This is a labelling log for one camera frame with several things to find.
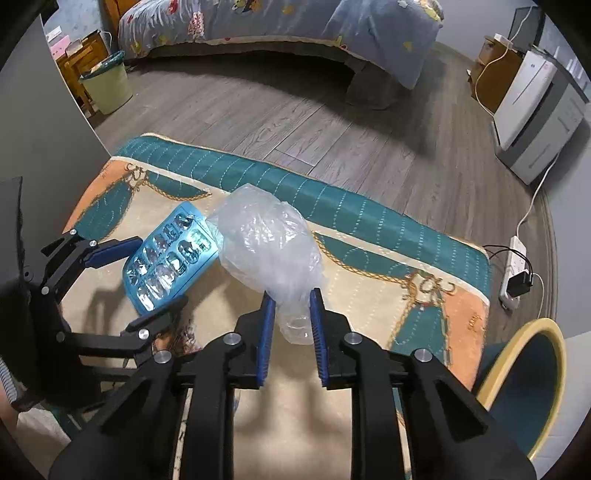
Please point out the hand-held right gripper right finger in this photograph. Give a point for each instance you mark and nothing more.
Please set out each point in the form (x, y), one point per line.
(318, 337)

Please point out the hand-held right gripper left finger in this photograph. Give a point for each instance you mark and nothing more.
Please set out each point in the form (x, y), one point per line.
(268, 341)

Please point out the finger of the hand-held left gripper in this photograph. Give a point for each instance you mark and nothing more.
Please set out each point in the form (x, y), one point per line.
(113, 251)
(143, 330)

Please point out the blue blister pack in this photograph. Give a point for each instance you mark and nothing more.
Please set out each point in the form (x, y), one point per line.
(171, 258)

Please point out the clear plastic bag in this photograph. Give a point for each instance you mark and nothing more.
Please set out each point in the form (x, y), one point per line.
(263, 240)

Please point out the yellow teal bin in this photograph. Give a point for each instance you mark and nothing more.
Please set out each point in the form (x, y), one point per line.
(531, 383)

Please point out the patterned teal orange rug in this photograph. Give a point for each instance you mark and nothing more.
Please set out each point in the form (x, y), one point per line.
(360, 286)

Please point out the green wastebasket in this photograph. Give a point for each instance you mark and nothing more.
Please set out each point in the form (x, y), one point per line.
(108, 87)

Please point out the wooden nightstand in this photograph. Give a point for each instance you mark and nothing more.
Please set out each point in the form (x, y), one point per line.
(76, 62)

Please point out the black power adapter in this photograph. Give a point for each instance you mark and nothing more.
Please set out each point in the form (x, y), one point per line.
(519, 284)

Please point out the pink paper pad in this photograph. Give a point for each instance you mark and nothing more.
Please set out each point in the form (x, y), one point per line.
(59, 46)

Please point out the white power strip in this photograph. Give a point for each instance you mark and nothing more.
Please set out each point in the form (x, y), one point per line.
(516, 258)

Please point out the wooden headboard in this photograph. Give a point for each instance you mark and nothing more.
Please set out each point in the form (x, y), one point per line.
(117, 7)

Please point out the bed with blue duvet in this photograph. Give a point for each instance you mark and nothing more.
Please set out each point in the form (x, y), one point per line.
(300, 23)

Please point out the white grey air purifier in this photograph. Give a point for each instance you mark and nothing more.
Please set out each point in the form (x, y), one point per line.
(531, 106)

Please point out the wooden cabinet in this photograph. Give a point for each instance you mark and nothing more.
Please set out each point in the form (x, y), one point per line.
(496, 69)

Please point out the dark flat monitor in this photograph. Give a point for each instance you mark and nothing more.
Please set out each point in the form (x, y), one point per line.
(526, 27)

